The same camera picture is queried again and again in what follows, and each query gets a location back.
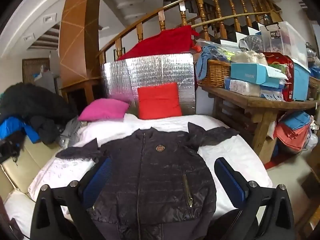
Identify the black fur coat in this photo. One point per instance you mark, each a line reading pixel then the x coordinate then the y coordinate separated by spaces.
pixel 32 102

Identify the wooden table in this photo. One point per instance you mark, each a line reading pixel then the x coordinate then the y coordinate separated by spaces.
pixel 260 105

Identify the pink pillow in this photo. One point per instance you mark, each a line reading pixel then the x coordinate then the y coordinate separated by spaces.
pixel 102 110

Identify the wicker basket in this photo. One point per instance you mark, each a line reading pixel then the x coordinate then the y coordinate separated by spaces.
pixel 215 73

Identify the red pillow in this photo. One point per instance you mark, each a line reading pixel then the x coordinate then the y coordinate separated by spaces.
pixel 158 101

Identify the wicker screen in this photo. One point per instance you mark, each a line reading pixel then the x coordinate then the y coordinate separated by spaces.
pixel 30 70

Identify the red cloth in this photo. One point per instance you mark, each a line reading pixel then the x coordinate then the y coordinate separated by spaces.
pixel 162 42

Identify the beige sofa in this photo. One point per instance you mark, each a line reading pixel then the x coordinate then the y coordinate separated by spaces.
pixel 27 160

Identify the blue bag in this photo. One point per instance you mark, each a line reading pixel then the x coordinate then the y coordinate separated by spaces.
pixel 297 120

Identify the white tissue pack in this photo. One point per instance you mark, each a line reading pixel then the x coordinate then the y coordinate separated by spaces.
pixel 241 87

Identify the grey garment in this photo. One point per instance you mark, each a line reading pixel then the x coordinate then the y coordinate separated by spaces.
pixel 71 131

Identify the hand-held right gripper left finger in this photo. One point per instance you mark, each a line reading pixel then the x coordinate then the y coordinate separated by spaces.
pixel 98 180

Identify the beige plastic-wrapped bundle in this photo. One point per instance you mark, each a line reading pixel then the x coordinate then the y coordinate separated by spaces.
pixel 248 57

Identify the orange bag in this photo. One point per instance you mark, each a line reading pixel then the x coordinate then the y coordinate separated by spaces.
pixel 292 137

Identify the white bed sheet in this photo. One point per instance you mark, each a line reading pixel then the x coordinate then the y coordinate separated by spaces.
pixel 225 152

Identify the wooden stair railing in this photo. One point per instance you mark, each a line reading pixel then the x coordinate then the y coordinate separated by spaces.
pixel 203 12

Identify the clear plastic bag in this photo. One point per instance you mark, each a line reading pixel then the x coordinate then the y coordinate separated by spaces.
pixel 251 42

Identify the blue jacket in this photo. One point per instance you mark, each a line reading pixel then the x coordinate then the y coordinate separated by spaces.
pixel 12 127

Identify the clear plastic storage bin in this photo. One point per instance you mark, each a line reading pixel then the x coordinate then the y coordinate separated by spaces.
pixel 287 40

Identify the red gift box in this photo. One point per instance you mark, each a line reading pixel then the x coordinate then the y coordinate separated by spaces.
pixel 282 62

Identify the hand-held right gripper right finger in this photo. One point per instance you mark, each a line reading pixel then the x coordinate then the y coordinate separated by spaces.
pixel 228 180

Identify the blue plastic storage bin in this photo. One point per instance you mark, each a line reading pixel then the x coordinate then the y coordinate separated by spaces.
pixel 301 80

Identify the light blue cardboard box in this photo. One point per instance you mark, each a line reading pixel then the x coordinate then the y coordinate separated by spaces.
pixel 250 73

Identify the blue cloth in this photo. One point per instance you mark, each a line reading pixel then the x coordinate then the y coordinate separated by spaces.
pixel 203 57

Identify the curved wooden panel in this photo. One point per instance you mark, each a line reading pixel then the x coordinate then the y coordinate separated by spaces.
pixel 75 30

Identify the black quilted jacket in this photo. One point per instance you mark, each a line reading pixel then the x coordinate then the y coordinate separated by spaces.
pixel 155 170

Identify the silver foil insulation board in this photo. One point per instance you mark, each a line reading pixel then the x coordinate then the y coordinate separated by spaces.
pixel 155 70

